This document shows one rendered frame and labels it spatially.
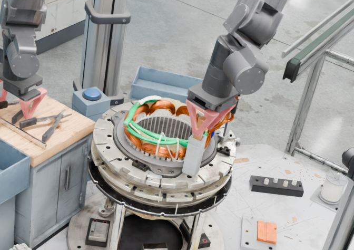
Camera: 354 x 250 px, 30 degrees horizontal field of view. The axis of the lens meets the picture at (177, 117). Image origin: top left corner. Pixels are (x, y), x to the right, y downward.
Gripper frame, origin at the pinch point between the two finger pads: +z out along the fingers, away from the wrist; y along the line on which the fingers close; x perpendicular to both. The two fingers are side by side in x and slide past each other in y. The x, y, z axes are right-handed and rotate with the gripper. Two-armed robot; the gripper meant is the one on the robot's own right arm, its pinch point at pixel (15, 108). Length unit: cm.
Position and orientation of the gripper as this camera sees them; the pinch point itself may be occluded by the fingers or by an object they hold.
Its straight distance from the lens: 152.5
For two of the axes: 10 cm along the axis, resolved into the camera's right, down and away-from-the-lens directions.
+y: 8.2, 4.3, -3.8
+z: -1.7, 8.1, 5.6
